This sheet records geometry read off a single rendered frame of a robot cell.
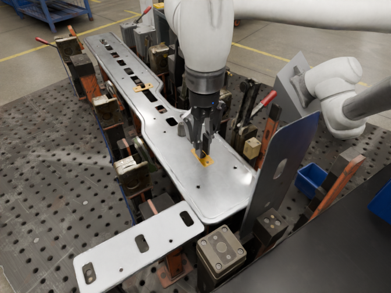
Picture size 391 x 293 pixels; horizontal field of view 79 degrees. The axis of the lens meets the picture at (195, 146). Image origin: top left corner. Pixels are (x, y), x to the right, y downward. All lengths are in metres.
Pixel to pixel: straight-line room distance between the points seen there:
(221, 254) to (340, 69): 1.04
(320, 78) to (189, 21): 0.96
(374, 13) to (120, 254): 0.77
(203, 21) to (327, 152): 1.01
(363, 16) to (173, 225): 0.64
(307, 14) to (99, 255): 0.72
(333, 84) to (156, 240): 1.06
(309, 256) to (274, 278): 0.09
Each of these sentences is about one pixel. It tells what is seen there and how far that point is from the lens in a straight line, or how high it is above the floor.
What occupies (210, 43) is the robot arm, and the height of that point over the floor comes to 1.37.
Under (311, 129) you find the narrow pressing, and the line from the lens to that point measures 0.42.
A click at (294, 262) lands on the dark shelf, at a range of 0.59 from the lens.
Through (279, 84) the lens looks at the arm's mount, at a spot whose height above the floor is 0.90.
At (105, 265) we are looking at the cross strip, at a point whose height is 1.00.
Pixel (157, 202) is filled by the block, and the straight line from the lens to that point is 0.68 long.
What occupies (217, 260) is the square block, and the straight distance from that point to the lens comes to 0.52.
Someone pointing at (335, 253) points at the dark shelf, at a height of 1.03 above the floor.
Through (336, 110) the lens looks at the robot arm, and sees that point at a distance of 1.25.
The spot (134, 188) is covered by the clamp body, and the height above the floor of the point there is 0.96.
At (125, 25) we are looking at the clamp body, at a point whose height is 1.06.
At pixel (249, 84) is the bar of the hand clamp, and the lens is 0.68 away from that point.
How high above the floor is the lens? 1.55
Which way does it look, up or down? 45 degrees down
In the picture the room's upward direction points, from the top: straight up
